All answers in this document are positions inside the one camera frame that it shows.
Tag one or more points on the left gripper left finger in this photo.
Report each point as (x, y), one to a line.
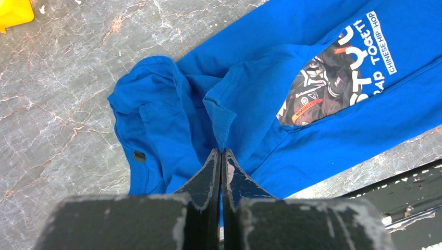
(185, 219)

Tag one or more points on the yellow plastic tray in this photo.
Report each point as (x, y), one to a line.
(15, 12)

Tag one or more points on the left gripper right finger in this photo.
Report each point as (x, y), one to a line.
(255, 219)

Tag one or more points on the blue printed t-shirt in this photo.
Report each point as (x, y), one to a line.
(298, 90)

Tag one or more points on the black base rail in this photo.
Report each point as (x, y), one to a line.
(410, 206)

